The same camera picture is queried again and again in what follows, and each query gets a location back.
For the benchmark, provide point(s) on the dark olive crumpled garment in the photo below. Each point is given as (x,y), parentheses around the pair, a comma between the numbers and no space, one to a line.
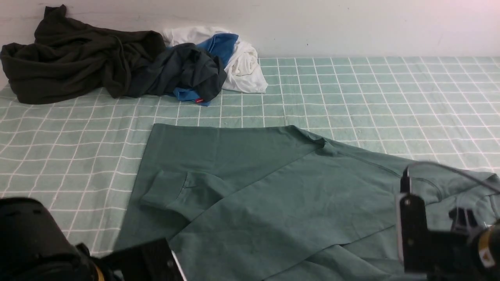
(69,58)

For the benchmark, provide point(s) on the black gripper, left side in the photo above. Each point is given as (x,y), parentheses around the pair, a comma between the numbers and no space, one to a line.
(150,261)

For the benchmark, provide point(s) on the blue crumpled garment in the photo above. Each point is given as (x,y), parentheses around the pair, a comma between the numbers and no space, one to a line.
(219,45)

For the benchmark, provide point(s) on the white crumpled garment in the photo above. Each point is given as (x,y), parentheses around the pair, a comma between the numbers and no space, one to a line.
(243,70)

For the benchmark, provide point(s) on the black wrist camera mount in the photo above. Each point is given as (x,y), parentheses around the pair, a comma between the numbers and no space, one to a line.
(439,255)

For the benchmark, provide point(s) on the green long sleeve shirt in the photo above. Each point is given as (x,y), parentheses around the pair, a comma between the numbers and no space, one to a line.
(267,204)

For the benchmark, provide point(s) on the black robot arm, right side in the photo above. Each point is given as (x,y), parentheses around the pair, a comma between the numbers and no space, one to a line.
(487,253)

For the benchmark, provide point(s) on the dark grey crumpled garment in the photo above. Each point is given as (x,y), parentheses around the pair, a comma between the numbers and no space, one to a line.
(185,71)

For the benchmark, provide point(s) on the green checkered table cloth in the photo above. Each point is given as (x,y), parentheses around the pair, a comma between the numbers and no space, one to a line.
(80,157)

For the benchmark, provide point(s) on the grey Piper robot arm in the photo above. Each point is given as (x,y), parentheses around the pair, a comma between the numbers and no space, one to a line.
(33,248)

